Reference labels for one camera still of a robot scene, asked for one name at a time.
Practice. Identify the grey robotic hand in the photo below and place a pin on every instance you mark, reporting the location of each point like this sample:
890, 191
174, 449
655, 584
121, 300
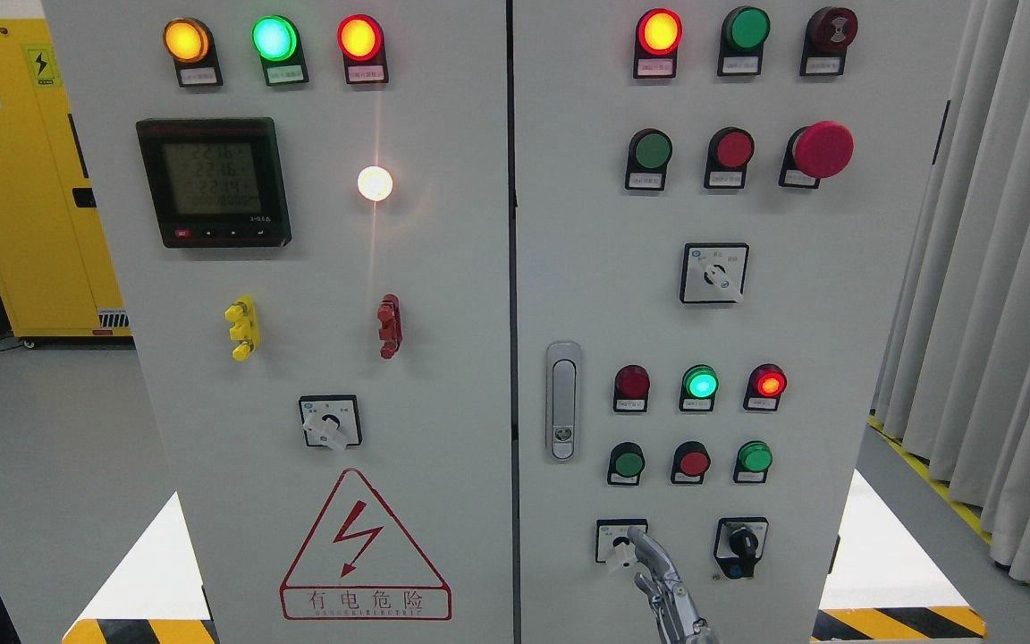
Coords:
676, 615

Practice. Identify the green start button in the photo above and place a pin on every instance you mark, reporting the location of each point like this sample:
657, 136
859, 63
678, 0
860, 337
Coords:
625, 464

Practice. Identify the lower red push button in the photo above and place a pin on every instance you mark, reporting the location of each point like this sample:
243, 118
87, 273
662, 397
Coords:
690, 462

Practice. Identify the red push button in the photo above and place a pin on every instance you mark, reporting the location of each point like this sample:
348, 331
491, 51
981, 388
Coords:
690, 462
731, 148

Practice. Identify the lower right green push button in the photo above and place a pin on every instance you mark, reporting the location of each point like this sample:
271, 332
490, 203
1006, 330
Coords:
753, 459

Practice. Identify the green push button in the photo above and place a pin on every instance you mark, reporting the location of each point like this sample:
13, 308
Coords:
753, 459
650, 149

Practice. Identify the upper green push button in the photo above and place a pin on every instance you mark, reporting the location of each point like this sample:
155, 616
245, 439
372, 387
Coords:
650, 149

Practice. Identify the upper red push button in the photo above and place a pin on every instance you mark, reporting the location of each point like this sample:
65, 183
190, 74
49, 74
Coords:
731, 148

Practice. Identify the red mushroom emergency stop button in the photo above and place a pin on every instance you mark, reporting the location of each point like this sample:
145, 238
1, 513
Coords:
821, 150

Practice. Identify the lower middle green indicator light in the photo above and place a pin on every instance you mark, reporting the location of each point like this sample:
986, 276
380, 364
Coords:
700, 382

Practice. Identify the green indicator light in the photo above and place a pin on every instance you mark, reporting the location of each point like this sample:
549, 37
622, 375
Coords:
275, 38
746, 28
700, 382

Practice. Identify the lower left red indicator light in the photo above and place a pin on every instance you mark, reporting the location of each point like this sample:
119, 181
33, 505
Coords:
631, 383

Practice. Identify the red indicator light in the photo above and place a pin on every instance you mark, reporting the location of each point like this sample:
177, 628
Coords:
659, 32
360, 37
767, 381
631, 383

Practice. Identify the lower right red indicator light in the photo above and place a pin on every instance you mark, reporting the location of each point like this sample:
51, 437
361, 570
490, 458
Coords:
767, 381

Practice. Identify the red electric hazard warning sticker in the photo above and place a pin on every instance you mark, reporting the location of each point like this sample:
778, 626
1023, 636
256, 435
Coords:
359, 563

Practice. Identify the grey curtain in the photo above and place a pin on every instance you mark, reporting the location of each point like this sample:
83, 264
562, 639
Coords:
955, 382

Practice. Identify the grey electrical control cabinet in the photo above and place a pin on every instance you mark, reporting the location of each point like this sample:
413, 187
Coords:
516, 222

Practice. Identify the red terminal connector block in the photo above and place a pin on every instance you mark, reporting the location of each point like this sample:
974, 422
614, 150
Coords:
390, 332

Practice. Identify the yellow terminal connector block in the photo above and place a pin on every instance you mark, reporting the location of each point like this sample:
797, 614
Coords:
244, 330

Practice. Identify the white lit indicator lamp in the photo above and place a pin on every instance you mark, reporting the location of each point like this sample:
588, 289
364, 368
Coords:
375, 183

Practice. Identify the red indicator light top right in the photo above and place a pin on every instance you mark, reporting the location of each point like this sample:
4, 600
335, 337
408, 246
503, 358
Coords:
659, 32

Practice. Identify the green indicator light top right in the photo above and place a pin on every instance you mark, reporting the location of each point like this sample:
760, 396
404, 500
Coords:
746, 28

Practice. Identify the dark red buzzer alarm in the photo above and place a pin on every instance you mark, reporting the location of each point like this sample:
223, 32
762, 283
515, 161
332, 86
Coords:
832, 29

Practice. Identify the black digital power meter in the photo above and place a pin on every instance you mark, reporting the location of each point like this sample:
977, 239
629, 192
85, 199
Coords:
215, 182

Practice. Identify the red indicator light top left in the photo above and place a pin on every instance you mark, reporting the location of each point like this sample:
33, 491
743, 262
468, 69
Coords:
360, 37

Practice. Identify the green indicator light top left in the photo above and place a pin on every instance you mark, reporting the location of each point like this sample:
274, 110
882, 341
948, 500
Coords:
275, 38

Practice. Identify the yellow indicator light top left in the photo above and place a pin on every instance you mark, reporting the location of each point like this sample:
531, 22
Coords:
187, 40

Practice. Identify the yellow safety storage cabinet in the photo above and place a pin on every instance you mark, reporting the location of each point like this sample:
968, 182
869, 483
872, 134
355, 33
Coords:
56, 273

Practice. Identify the bottom white rotary selector switch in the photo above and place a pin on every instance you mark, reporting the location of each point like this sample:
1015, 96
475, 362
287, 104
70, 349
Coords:
613, 546

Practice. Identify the bottom black key selector switch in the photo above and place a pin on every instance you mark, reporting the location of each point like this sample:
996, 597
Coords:
739, 545

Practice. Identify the silver cabinet door handle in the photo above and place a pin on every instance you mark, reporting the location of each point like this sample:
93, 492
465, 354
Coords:
563, 361

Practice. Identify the upper right rotary selector switch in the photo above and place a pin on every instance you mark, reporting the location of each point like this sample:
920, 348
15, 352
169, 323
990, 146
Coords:
713, 273

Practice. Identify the left door rotary selector switch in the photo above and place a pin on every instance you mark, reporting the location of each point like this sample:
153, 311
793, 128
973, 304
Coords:
331, 421

